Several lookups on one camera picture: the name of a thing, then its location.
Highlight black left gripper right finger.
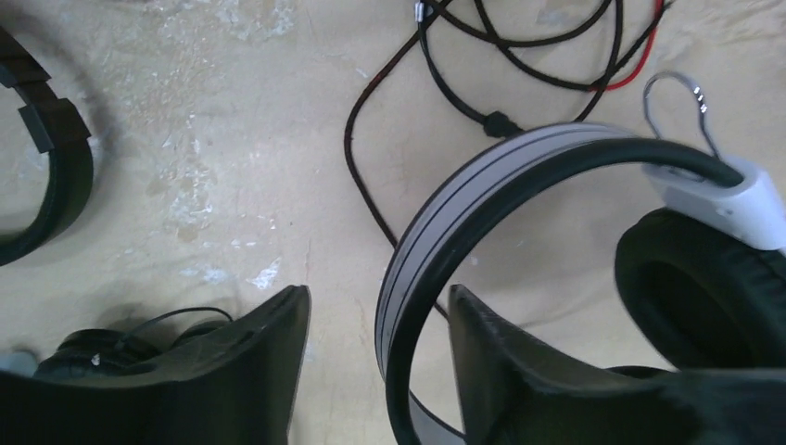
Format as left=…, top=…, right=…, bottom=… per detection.
left=449, top=285, right=785, bottom=444

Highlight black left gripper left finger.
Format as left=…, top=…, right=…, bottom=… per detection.
left=1, top=286, right=311, bottom=444

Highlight black over-ear headphones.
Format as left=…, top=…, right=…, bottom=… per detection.
left=33, top=306, right=234, bottom=381

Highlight white and black headphones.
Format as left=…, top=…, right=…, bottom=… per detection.
left=374, top=70, right=786, bottom=445

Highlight black headband headset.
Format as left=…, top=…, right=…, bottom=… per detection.
left=1, top=29, right=95, bottom=266

